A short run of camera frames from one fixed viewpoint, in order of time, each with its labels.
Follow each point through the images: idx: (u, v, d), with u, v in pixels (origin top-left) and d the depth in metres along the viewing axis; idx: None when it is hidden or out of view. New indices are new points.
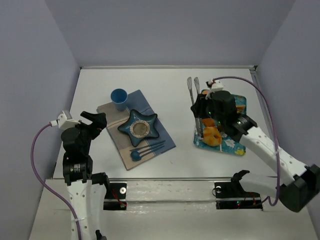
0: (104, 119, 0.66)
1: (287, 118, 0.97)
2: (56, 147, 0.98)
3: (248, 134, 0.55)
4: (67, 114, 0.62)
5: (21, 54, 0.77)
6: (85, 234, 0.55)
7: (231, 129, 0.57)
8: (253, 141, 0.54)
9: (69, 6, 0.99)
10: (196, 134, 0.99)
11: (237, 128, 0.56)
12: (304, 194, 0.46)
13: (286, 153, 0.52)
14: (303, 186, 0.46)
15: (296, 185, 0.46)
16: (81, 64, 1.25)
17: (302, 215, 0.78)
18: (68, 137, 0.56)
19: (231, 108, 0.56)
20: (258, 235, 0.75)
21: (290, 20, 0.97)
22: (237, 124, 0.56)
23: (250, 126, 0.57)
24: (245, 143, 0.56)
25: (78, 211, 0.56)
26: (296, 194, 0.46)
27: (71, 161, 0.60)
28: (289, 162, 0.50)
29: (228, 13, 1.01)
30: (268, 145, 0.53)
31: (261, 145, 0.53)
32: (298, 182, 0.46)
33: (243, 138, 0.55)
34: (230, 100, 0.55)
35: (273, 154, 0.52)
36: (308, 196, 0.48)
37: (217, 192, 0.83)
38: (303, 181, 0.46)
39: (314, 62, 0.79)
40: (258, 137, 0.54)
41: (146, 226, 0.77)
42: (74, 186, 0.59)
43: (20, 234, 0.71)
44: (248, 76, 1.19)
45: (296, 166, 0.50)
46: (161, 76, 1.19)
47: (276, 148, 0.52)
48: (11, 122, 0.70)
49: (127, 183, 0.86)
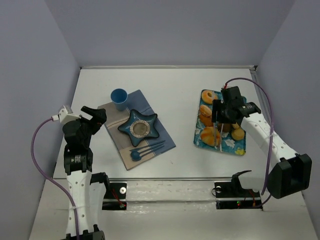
0: (104, 114, 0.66)
1: (287, 118, 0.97)
2: (56, 147, 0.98)
3: (248, 117, 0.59)
4: (68, 109, 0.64)
5: (21, 53, 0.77)
6: (82, 223, 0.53)
7: (235, 112, 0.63)
8: (252, 123, 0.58)
9: (69, 6, 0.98)
10: (196, 134, 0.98)
11: (240, 110, 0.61)
12: (288, 175, 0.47)
13: (280, 140, 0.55)
14: (287, 168, 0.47)
15: (280, 166, 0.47)
16: (81, 64, 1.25)
17: (301, 214, 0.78)
18: (69, 128, 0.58)
19: (235, 96, 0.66)
20: (258, 235, 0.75)
21: (290, 20, 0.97)
22: (241, 107, 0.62)
23: (254, 112, 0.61)
24: (246, 126, 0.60)
25: (76, 199, 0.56)
26: (278, 175, 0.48)
27: (72, 152, 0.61)
28: (281, 147, 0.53)
29: (228, 13, 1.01)
30: (265, 130, 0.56)
31: (258, 128, 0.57)
32: (283, 164, 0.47)
33: (244, 122, 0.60)
34: (234, 89, 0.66)
35: (267, 137, 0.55)
36: (293, 183, 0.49)
37: (217, 192, 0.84)
38: (288, 164, 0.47)
39: (314, 62, 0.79)
40: (258, 121, 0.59)
41: (146, 226, 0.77)
42: (73, 175, 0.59)
43: (20, 234, 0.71)
44: (248, 76, 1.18)
45: (286, 151, 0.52)
46: (162, 77, 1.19)
47: (271, 133, 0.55)
48: (10, 121, 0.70)
49: (127, 183, 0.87)
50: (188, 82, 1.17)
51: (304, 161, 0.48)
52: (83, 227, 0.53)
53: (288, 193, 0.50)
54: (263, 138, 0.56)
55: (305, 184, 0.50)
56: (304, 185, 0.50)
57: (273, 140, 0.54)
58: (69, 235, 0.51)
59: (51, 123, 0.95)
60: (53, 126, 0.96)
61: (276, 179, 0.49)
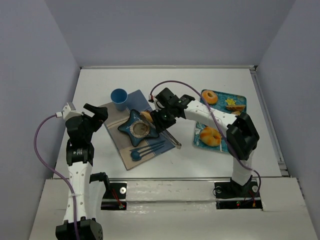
0: (105, 112, 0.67)
1: (286, 118, 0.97)
2: (56, 147, 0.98)
3: (188, 107, 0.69)
4: (71, 106, 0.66)
5: (21, 52, 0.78)
6: (80, 210, 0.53)
7: (175, 109, 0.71)
8: (192, 110, 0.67)
9: (70, 6, 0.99)
10: (196, 134, 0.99)
11: (178, 105, 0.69)
12: (239, 135, 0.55)
13: (220, 111, 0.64)
14: (236, 130, 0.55)
15: (230, 131, 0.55)
16: (81, 64, 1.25)
17: (301, 215, 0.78)
18: (72, 123, 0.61)
19: (169, 96, 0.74)
20: (257, 234, 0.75)
21: (289, 21, 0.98)
22: (178, 103, 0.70)
23: (190, 101, 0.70)
24: (190, 115, 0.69)
25: (76, 188, 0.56)
26: (234, 140, 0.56)
27: (74, 146, 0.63)
28: (222, 117, 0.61)
29: (228, 13, 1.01)
30: (204, 111, 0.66)
31: (198, 111, 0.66)
32: (233, 129, 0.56)
33: (187, 113, 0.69)
34: (164, 91, 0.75)
35: (209, 115, 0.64)
36: (248, 140, 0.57)
37: (217, 192, 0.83)
38: (235, 127, 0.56)
39: (314, 61, 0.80)
40: (195, 106, 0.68)
41: (146, 226, 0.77)
42: (74, 166, 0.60)
43: (20, 234, 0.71)
44: (248, 76, 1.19)
45: (228, 119, 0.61)
46: (162, 76, 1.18)
47: (209, 110, 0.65)
48: (10, 120, 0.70)
49: (127, 183, 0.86)
50: (188, 81, 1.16)
51: (245, 119, 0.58)
52: (80, 214, 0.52)
53: (249, 150, 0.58)
54: (206, 118, 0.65)
55: (256, 136, 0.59)
56: (256, 137, 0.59)
57: (215, 114, 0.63)
58: (67, 222, 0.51)
59: (51, 124, 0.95)
60: (53, 126, 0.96)
61: (233, 143, 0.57)
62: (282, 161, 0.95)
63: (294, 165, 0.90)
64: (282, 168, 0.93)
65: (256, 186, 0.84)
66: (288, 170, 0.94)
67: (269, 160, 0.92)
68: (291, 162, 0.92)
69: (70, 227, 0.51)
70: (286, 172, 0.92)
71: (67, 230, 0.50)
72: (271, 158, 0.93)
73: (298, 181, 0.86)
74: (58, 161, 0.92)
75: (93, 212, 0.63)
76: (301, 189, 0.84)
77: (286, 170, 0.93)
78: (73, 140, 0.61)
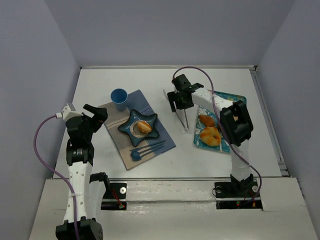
0: (104, 112, 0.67)
1: (286, 118, 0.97)
2: (56, 146, 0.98)
3: (195, 91, 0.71)
4: (71, 107, 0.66)
5: (21, 53, 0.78)
6: (80, 210, 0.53)
7: (185, 93, 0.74)
8: (198, 95, 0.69)
9: (70, 7, 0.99)
10: (196, 134, 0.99)
11: (188, 89, 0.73)
12: (230, 119, 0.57)
13: (221, 98, 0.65)
14: (228, 113, 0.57)
15: (222, 113, 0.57)
16: (81, 64, 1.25)
17: (302, 215, 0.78)
18: (72, 123, 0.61)
19: (184, 81, 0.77)
20: (257, 234, 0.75)
21: (289, 21, 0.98)
22: (189, 88, 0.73)
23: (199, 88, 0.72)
24: (196, 100, 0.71)
25: (76, 188, 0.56)
26: (225, 122, 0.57)
27: (74, 147, 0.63)
28: (221, 102, 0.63)
29: (227, 13, 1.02)
30: (207, 95, 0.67)
31: (203, 95, 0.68)
32: (226, 112, 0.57)
33: (194, 97, 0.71)
34: (181, 77, 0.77)
35: (210, 99, 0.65)
36: (239, 127, 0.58)
37: (217, 192, 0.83)
38: (228, 110, 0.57)
39: (313, 61, 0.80)
40: (201, 91, 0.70)
41: (146, 226, 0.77)
42: (74, 166, 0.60)
43: (20, 234, 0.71)
44: (248, 76, 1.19)
45: (226, 103, 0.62)
46: (162, 76, 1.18)
47: (212, 95, 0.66)
48: (10, 120, 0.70)
49: (127, 183, 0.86)
50: None
51: (240, 106, 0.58)
52: (80, 214, 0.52)
53: (241, 136, 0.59)
54: (207, 101, 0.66)
55: (250, 125, 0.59)
56: (250, 126, 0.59)
57: (215, 99, 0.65)
58: (67, 222, 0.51)
59: (51, 124, 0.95)
60: (53, 126, 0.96)
61: (224, 124, 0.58)
62: (282, 161, 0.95)
63: (294, 165, 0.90)
64: (282, 168, 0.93)
65: (256, 186, 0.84)
66: (288, 170, 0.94)
67: (269, 160, 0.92)
68: (291, 162, 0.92)
69: (70, 227, 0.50)
70: (286, 172, 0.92)
71: (67, 229, 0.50)
72: (271, 158, 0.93)
73: (298, 181, 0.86)
74: (58, 161, 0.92)
75: (94, 212, 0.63)
76: (301, 189, 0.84)
77: (286, 170, 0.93)
78: (73, 141, 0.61)
